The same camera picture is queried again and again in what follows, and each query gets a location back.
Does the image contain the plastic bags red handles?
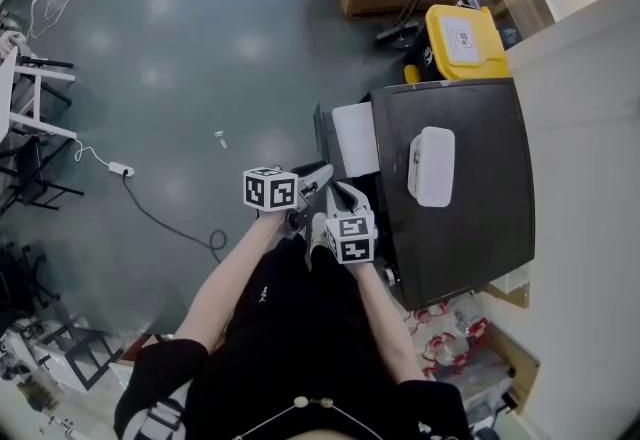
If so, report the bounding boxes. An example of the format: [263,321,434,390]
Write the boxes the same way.
[404,300,516,379]

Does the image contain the person's left forearm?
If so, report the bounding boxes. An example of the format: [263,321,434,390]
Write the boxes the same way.
[172,210,289,354]

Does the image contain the white drawer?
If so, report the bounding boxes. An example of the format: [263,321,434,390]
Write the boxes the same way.
[313,101,381,179]

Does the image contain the black floor cable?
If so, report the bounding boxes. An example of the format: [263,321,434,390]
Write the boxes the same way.
[122,173,229,264]

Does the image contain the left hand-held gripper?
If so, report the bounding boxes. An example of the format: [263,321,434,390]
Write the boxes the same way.
[243,161,335,240]

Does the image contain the short white cable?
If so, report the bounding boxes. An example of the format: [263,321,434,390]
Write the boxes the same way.
[73,137,112,168]

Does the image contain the white open storage box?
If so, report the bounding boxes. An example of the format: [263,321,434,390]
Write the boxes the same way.
[484,265,531,309]

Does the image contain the yellow lidded bin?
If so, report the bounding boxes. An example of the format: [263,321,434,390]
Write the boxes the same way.
[403,4,510,84]

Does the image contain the cardboard box with clutter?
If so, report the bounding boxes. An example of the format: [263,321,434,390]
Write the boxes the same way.
[464,322,541,417]

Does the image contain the black chair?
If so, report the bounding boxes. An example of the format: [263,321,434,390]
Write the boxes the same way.
[0,135,85,217]

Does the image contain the white table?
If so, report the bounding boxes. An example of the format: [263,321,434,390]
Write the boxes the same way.
[0,45,79,142]

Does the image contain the beaded neck cord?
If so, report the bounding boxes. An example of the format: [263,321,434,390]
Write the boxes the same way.
[232,396,386,440]

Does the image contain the person's right pale shoe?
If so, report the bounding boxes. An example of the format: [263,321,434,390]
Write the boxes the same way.
[305,211,329,259]

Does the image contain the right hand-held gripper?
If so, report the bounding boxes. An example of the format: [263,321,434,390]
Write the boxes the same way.
[323,181,378,265]

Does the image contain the white board black frame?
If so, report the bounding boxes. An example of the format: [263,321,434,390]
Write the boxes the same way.
[34,322,126,392]

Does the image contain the white plastic lidded box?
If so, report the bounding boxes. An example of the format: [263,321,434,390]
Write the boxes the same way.
[406,126,456,208]

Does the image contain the person's right forearm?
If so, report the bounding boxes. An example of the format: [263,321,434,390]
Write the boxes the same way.
[347,260,426,384]

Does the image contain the person's black clothed body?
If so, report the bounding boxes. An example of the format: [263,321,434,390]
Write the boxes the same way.
[113,227,471,440]

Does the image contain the black office chair base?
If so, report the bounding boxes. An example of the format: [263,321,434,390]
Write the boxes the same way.
[0,242,61,324]

